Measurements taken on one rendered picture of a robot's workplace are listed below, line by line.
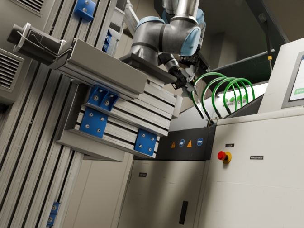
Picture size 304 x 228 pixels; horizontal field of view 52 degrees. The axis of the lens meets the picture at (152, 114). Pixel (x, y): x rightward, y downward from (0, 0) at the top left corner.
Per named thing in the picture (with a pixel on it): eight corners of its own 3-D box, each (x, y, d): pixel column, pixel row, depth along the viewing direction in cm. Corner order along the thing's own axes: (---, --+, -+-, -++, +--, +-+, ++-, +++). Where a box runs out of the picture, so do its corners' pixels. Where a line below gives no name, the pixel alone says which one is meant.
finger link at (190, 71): (181, 78, 163) (185, 63, 165) (190, 83, 166) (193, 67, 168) (185, 77, 160) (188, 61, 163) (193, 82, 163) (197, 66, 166)
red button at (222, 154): (214, 161, 127) (216, 149, 129) (221, 163, 129) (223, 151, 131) (223, 161, 123) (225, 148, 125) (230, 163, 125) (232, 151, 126)
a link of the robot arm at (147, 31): (134, 55, 135) (141, 28, 139) (164, 59, 132) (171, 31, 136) (127, 40, 124) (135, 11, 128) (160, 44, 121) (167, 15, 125)
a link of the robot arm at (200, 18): (180, 18, 159) (182, 30, 169) (202, 21, 156) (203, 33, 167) (183, 5, 161) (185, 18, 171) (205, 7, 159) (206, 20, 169)
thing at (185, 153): (135, 159, 191) (141, 134, 196) (141, 161, 193) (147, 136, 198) (203, 159, 139) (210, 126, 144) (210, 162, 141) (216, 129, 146)
